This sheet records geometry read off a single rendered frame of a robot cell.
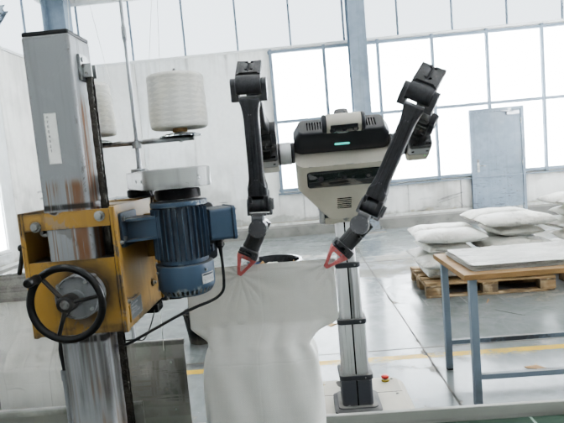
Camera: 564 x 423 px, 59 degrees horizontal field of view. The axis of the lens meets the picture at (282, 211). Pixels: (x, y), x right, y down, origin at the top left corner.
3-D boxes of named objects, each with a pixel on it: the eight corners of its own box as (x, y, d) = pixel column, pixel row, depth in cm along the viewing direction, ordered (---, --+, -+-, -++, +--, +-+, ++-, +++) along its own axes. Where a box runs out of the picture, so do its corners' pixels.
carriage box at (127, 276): (166, 296, 155) (155, 195, 152) (130, 333, 121) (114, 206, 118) (89, 302, 156) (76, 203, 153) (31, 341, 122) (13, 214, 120)
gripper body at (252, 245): (237, 252, 160) (247, 230, 159) (241, 246, 170) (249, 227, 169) (256, 259, 160) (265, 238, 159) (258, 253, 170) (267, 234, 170)
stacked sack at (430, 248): (452, 242, 547) (451, 231, 546) (473, 254, 482) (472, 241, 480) (413, 246, 549) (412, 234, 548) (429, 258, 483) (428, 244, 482)
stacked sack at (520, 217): (539, 219, 503) (538, 206, 502) (558, 225, 461) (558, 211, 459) (471, 225, 509) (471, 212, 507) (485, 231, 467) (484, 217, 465)
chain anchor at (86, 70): (99, 82, 125) (96, 56, 125) (91, 79, 120) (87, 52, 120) (88, 83, 125) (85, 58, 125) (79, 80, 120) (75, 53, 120)
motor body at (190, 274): (221, 283, 142) (211, 195, 139) (211, 297, 126) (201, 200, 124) (168, 287, 142) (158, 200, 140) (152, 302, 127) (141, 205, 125)
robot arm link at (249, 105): (266, 75, 150) (231, 77, 151) (265, 78, 145) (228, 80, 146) (276, 206, 167) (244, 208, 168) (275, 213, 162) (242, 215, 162)
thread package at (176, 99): (213, 131, 153) (207, 74, 151) (203, 127, 136) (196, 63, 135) (159, 136, 153) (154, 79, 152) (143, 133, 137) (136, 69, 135)
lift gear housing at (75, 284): (109, 311, 122) (103, 268, 121) (100, 319, 117) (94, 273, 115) (66, 315, 123) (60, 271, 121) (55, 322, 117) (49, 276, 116)
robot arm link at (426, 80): (454, 63, 143) (421, 50, 146) (433, 104, 142) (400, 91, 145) (438, 120, 186) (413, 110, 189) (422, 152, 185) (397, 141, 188)
